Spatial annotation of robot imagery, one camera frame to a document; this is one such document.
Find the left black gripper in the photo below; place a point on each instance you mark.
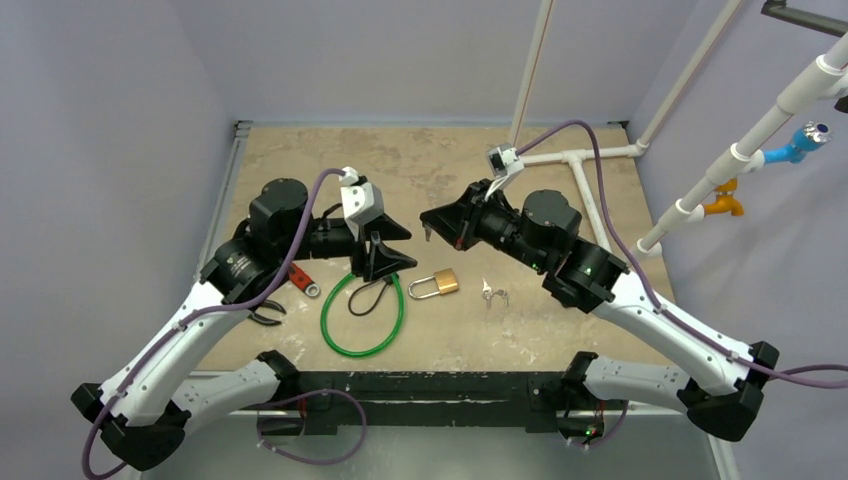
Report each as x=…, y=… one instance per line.
x=379, y=259

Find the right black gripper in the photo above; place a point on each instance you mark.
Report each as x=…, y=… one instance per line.
x=472, y=216

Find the green cable lock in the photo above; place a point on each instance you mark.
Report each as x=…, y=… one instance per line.
x=386, y=284

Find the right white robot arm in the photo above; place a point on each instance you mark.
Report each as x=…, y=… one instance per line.
x=715, y=380

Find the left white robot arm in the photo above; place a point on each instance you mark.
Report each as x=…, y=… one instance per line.
x=144, y=412

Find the brass padlock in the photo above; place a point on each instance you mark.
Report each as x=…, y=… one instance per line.
x=440, y=283

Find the orange tap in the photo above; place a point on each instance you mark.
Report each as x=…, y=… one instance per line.
x=725, y=201

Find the blue tap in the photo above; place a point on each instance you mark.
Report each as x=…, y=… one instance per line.
x=808, y=138

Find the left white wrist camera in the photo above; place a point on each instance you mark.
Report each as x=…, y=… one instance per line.
x=362, y=201

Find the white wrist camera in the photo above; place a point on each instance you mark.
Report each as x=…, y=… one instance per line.
x=362, y=201
x=506, y=166

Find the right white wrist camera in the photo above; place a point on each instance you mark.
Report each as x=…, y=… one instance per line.
x=506, y=166

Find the red handled adjustable wrench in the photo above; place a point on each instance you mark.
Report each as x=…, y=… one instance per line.
x=301, y=280

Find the black handled pliers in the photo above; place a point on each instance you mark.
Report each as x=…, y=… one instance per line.
x=269, y=313

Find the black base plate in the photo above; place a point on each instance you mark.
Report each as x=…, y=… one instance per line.
x=537, y=402

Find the white pvc pipe frame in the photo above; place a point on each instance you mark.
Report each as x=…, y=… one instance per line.
x=824, y=78

